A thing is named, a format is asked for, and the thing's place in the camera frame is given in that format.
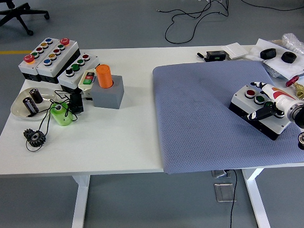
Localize brass valve red handle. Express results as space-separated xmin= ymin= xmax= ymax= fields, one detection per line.
xmin=285 ymin=75 xmax=304 ymax=102

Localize black floor cable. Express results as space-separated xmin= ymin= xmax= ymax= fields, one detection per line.
xmin=163 ymin=0 xmax=231 ymax=44

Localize four-button white control box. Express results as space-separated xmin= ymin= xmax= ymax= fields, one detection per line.
xmin=228 ymin=83 xmax=292 ymax=143
xmin=57 ymin=52 xmax=102 ymax=94

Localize grey block with hole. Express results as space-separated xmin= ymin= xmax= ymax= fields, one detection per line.
xmin=90 ymin=74 xmax=125 ymax=111

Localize emergency-stop box two yellow buttons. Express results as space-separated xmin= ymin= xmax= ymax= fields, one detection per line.
xmin=34 ymin=37 xmax=81 ymax=86

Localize thin black cord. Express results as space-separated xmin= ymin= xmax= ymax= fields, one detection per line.
xmin=23 ymin=88 xmax=80 ymax=153

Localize translucent green cylinder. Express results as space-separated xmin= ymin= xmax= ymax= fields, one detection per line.
xmin=49 ymin=101 xmax=74 ymax=127

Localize black metal gear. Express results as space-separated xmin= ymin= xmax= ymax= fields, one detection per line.
xmin=22 ymin=127 xmax=48 ymax=149

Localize grey-blue textured mat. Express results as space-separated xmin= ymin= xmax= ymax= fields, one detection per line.
xmin=152 ymin=57 xmax=304 ymax=175

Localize clear bubble wrap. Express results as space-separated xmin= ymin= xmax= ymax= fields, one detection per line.
xmin=281 ymin=32 xmax=304 ymax=59

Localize clear shallow dish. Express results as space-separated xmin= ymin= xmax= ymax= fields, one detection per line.
xmin=10 ymin=86 xmax=58 ymax=122

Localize small black adapter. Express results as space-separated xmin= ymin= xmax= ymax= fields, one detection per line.
xmin=69 ymin=92 xmax=84 ymax=114

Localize black office chair base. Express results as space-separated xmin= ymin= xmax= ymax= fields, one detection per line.
xmin=0 ymin=0 xmax=51 ymax=39

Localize dark cylindrical capacitor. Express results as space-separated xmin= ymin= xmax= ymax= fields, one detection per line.
xmin=21 ymin=96 xmax=39 ymax=115
xmin=28 ymin=88 xmax=44 ymax=105

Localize orange plastic cylinder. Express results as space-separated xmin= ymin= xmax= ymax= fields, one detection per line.
xmin=95 ymin=64 xmax=114 ymax=89

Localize white foam sheet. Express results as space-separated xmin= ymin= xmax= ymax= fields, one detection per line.
xmin=244 ymin=36 xmax=304 ymax=78

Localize white table leg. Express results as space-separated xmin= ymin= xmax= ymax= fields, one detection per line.
xmin=242 ymin=167 xmax=272 ymax=228
xmin=68 ymin=174 xmax=93 ymax=228

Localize black power cable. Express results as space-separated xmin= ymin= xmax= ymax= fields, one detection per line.
xmin=226 ymin=168 xmax=240 ymax=228

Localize cream red-green switch box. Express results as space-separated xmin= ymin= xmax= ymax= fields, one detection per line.
xmin=77 ymin=68 xmax=98 ymax=102

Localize emergency-stop box with green button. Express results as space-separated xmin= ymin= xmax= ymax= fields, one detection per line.
xmin=16 ymin=37 xmax=59 ymax=83

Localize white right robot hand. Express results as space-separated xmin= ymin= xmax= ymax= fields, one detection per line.
xmin=245 ymin=80 xmax=299 ymax=121

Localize metal floor socket plate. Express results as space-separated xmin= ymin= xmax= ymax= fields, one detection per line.
xmin=213 ymin=182 xmax=238 ymax=204
xmin=211 ymin=169 xmax=232 ymax=179

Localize black device with green label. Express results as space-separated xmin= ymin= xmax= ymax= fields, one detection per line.
xmin=206 ymin=50 xmax=227 ymax=62

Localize black rubber ring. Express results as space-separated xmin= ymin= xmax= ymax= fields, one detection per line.
xmin=259 ymin=47 xmax=278 ymax=60
xmin=281 ymin=51 xmax=298 ymax=65

